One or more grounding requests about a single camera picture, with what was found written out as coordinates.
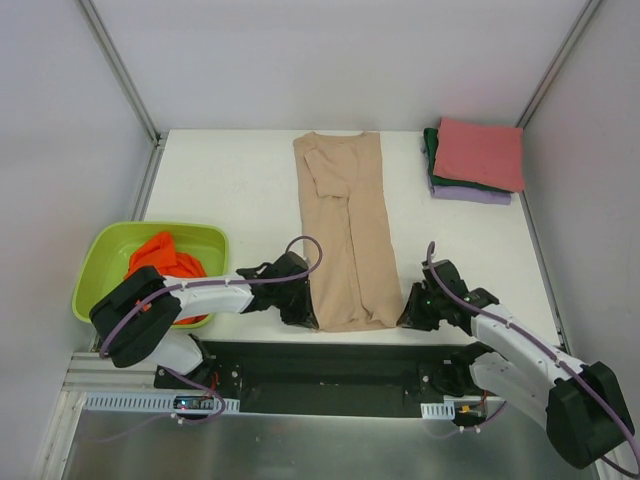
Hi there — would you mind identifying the beige t shirt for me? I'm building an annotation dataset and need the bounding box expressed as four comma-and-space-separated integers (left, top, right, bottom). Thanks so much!
293, 132, 404, 332

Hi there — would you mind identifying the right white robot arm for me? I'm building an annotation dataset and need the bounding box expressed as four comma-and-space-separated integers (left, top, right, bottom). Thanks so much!
398, 259, 639, 469

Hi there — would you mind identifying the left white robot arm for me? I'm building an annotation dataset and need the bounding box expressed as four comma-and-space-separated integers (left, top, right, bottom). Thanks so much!
89, 251, 319, 389

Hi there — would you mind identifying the folded lavender t shirt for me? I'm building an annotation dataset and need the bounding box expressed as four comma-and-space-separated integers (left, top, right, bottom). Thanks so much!
430, 185, 512, 205

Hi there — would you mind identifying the orange t shirt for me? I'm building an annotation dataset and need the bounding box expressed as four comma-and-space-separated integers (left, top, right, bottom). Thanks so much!
123, 231, 209, 326

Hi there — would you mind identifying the folded red t shirt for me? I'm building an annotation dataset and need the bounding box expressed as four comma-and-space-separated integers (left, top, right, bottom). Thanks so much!
434, 117, 525, 193

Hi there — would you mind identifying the folded dark green t shirt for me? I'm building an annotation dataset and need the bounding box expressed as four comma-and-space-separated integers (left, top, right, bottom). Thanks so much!
423, 128, 508, 194

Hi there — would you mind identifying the green plastic basin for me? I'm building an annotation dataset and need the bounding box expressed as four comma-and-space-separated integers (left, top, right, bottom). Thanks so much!
72, 222, 229, 323

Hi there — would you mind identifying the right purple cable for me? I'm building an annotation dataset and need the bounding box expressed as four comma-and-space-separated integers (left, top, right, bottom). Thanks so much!
424, 241, 640, 475

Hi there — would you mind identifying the purple cable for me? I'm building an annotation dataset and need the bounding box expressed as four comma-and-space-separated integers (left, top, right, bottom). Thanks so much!
424, 241, 640, 475
98, 235, 325, 426

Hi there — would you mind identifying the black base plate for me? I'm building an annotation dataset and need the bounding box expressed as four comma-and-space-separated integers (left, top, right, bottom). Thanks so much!
152, 339, 501, 415

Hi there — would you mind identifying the right white cable duct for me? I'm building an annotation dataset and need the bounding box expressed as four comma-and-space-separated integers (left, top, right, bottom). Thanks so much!
420, 401, 456, 421

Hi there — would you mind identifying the white cable duct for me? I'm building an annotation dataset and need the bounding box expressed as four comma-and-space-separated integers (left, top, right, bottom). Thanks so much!
420, 401, 456, 421
84, 393, 240, 415

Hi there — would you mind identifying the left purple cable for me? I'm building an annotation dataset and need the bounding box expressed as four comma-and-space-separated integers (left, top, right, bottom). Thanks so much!
98, 235, 325, 426

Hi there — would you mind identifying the left white cable duct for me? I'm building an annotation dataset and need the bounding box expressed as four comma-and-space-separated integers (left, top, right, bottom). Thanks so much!
84, 393, 240, 415

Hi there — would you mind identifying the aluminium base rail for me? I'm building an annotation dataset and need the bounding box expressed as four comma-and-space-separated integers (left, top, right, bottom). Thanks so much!
62, 352, 156, 392

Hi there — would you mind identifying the right aluminium frame post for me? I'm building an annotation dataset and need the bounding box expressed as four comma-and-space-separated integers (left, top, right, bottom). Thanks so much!
515, 0, 606, 130

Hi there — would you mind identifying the aluminium frame post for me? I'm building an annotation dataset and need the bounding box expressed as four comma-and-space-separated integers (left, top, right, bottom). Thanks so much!
75, 0, 161, 146
515, 0, 606, 130

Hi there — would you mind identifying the left aluminium frame post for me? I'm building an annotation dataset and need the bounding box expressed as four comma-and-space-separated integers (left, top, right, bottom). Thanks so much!
75, 0, 161, 146

